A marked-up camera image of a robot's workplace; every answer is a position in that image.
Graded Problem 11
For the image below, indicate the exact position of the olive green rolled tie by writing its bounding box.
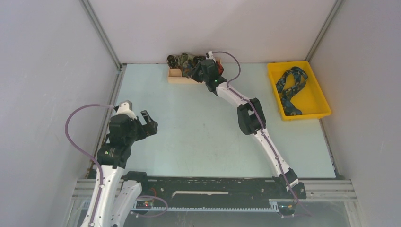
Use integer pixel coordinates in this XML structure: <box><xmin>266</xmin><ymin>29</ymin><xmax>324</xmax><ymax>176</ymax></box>
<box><xmin>178</xmin><ymin>53</ymin><xmax>196</xmax><ymax>70</ymax></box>

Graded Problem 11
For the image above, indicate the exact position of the dark patterned rolled tie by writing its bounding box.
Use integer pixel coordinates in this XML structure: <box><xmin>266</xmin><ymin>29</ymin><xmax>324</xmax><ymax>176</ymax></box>
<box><xmin>166</xmin><ymin>55</ymin><xmax>180</xmax><ymax>69</ymax></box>

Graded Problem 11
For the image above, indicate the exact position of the wooden compartment box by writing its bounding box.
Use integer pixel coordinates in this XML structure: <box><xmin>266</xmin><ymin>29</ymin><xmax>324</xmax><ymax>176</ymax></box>
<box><xmin>167</xmin><ymin>68</ymin><xmax>204</xmax><ymax>84</ymax></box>

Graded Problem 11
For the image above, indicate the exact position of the blue patterned tie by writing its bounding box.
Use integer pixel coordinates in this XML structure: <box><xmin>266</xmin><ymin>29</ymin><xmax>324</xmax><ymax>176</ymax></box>
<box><xmin>276</xmin><ymin>66</ymin><xmax>308</xmax><ymax>116</ymax></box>

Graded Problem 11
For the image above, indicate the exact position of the yellow plastic tray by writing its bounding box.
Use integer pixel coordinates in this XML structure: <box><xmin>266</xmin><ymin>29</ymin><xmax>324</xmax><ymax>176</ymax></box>
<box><xmin>267</xmin><ymin>61</ymin><xmax>331</xmax><ymax>121</ymax></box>

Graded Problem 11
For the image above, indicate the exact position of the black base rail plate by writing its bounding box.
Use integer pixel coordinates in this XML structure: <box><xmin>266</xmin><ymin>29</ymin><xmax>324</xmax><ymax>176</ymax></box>
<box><xmin>142</xmin><ymin>177</ymin><xmax>307</xmax><ymax>210</ymax></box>

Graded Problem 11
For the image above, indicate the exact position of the orange navy rolled tie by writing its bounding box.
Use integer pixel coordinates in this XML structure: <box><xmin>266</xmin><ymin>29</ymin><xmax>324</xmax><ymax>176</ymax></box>
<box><xmin>215</xmin><ymin>61</ymin><xmax>224</xmax><ymax>76</ymax></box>

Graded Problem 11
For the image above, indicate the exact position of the brown green patterned tie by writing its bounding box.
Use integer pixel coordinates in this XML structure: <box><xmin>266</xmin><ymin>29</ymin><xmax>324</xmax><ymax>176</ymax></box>
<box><xmin>182</xmin><ymin>68</ymin><xmax>194</xmax><ymax>78</ymax></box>

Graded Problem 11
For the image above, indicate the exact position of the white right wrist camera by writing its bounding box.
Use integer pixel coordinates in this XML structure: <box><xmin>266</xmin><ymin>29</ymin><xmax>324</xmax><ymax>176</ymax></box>
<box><xmin>205</xmin><ymin>51</ymin><xmax>216</xmax><ymax>61</ymax></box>

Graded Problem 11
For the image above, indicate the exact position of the black green rolled tie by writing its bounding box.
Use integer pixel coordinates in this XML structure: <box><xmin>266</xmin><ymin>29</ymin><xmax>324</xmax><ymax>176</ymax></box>
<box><xmin>193</xmin><ymin>56</ymin><xmax>206</xmax><ymax>66</ymax></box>

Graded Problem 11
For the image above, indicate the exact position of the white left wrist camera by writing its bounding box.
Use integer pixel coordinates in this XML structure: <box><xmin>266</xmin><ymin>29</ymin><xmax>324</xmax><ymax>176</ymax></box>
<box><xmin>115</xmin><ymin>100</ymin><xmax>137</xmax><ymax>119</ymax></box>

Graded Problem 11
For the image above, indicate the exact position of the aluminium frame rail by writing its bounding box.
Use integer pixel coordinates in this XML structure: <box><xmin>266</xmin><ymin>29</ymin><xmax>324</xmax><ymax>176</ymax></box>
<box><xmin>72</xmin><ymin>178</ymin><xmax>358</xmax><ymax>214</ymax></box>

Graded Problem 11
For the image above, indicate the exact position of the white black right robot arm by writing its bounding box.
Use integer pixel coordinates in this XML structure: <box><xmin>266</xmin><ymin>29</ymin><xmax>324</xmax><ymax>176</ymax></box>
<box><xmin>188</xmin><ymin>59</ymin><xmax>299</xmax><ymax>198</ymax></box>

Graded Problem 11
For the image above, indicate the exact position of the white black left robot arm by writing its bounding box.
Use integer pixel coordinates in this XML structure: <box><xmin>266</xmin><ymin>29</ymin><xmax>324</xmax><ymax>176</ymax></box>
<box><xmin>82</xmin><ymin>108</ymin><xmax>158</xmax><ymax>227</ymax></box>

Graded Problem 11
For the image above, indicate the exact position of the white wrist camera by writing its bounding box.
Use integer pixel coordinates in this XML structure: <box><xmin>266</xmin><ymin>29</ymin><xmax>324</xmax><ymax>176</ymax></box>
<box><xmin>205</xmin><ymin>51</ymin><xmax>216</xmax><ymax>61</ymax></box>
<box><xmin>115</xmin><ymin>100</ymin><xmax>137</xmax><ymax>119</ymax></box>

